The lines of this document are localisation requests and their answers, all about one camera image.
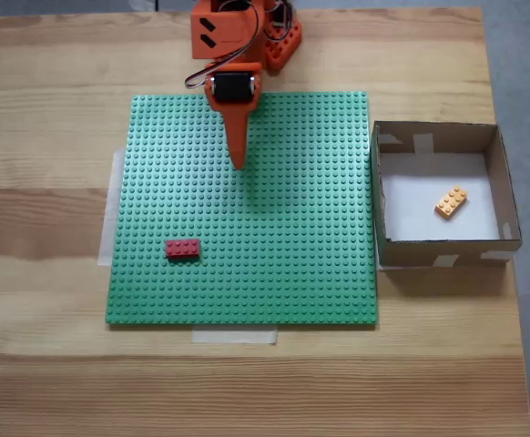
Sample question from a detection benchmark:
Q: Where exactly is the yellow lego block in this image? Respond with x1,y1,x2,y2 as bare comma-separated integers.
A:
433,185,472,223

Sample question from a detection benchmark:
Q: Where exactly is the green lego baseplate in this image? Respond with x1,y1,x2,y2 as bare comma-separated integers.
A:
104,90,381,330

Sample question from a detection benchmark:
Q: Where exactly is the red lego block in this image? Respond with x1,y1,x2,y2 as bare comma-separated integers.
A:
164,239,202,261

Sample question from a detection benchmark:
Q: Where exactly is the cardboard box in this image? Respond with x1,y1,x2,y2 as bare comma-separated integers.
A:
371,119,524,272

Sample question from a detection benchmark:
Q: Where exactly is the masking tape strip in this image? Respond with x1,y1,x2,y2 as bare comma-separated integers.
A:
190,326,279,346
97,148,126,269

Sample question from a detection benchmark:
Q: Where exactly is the white paper sheet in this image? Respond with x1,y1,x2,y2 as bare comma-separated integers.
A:
380,153,502,243

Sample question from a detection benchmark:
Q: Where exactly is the servo cable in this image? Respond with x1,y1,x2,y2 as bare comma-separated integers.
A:
184,0,267,91

